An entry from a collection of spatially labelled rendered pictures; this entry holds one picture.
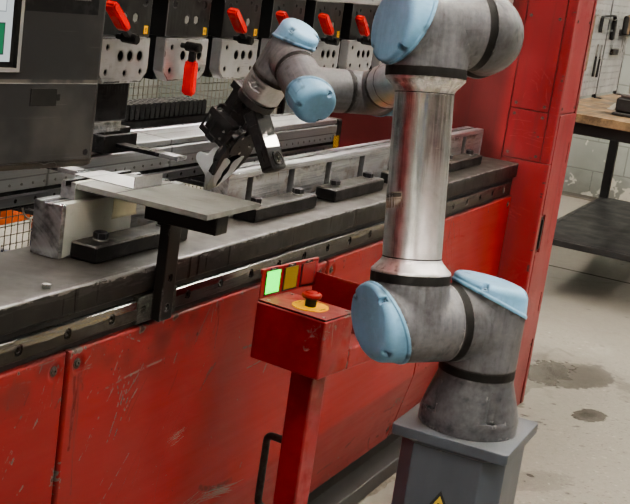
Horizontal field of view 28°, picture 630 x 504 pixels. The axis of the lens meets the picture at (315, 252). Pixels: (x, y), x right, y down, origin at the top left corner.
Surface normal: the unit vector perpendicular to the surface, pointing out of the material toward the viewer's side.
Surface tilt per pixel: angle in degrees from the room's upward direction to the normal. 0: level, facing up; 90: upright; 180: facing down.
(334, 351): 90
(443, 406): 73
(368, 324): 97
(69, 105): 90
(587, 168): 90
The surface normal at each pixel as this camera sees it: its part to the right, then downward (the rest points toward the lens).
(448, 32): 0.40, 0.14
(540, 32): -0.43, 0.14
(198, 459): 0.89, 0.22
